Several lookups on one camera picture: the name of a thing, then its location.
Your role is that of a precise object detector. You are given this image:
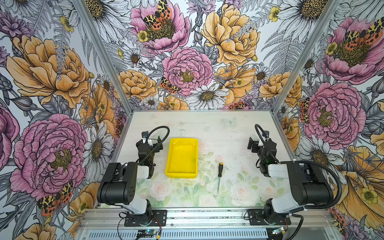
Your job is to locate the black handled screwdriver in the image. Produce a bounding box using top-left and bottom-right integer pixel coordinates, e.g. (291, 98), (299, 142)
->
(216, 162), (224, 197)

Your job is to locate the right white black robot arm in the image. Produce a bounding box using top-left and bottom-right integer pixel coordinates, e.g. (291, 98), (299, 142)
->
(247, 124), (343, 225)

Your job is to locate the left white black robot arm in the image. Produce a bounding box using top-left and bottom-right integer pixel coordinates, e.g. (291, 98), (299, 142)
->
(97, 126), (170, 227)

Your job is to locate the yellow plastic bin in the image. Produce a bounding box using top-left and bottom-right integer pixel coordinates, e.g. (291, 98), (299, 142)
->
(165, 138), (199, 179)

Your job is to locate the right green circuit board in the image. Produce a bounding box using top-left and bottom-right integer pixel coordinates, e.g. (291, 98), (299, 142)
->
(271, 227), (286, 235)

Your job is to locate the green circuit board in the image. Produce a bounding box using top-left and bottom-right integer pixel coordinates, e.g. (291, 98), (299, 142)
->
(271, 227), (286, 235)
(136, 229), (161, 240)

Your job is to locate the left green circuit board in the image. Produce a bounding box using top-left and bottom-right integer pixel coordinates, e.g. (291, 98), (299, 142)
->
(136, 229), (161, 240)

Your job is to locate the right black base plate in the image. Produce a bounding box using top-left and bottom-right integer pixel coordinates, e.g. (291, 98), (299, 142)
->
(245, 209), (291, 226)

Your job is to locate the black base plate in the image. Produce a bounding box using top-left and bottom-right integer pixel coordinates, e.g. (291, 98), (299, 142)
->
(245, 209), (291, 226)
(124, 210), (168, 227)

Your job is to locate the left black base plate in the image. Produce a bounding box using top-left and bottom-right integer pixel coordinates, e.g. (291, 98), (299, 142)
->
(124, 210), (168, 227)

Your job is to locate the aluminium front rail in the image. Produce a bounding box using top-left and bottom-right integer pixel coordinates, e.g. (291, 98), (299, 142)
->
(79, 207), (335, 230)

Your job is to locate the white vented cable duct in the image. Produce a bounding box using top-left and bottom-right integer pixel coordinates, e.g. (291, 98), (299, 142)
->
(82, 228), (268, 240)

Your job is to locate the left aluminium corner post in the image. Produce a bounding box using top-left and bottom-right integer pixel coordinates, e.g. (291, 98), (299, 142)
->
(74, 1), (133, 116)

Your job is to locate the aluminium corner post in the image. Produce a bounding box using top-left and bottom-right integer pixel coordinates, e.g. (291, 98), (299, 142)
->
(271, 0), (341, 114)
(74, 1), (133, 116)

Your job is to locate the right aluminium corner post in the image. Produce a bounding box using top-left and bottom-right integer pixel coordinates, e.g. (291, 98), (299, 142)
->
(271, 0), (341, 114)

